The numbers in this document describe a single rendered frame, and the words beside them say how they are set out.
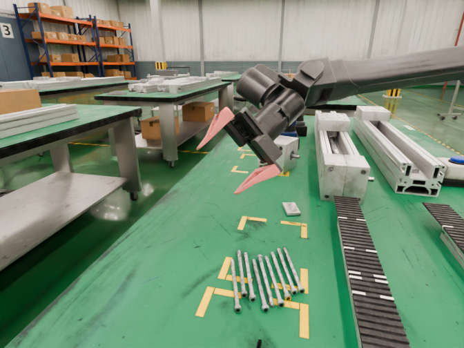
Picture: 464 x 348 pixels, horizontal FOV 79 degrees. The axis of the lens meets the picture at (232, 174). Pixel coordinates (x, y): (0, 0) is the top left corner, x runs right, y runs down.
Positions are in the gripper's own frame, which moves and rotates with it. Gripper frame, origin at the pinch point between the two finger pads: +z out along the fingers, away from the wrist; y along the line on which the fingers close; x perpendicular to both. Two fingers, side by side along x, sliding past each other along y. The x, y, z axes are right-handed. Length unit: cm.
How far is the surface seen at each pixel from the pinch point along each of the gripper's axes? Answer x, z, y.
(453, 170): 5, -52, 44
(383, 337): -19.1, 4.7, 23.7
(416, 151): 11, -52, 36
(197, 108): 373, -160, -45
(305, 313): -10.0, 7.6, 21.2
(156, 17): 948, -507, -440
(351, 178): 7.7, -25.6, 23.8
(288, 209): 11.6, -9.9, 19.0
